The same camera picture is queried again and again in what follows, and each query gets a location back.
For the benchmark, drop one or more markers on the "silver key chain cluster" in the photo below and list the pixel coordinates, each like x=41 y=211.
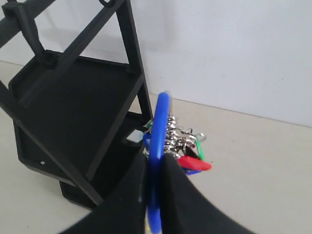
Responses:
x=180 y=141

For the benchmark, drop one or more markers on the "black metal frame stand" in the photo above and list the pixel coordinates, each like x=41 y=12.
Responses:
x=72 y=114

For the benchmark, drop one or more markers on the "red key tag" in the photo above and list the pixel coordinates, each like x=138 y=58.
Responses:
x=193 y=164

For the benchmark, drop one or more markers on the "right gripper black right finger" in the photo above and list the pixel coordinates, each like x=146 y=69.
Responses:
x=184 y=209

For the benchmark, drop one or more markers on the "blue ring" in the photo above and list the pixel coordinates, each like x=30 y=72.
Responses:
x=156 y=153

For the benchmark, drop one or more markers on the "green key tag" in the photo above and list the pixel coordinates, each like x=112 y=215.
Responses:
x=199 y=148

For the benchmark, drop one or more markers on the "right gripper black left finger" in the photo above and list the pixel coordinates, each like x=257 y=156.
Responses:
x=123 y=211

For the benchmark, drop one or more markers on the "blue key tag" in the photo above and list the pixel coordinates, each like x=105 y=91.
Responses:
x=146 y=140

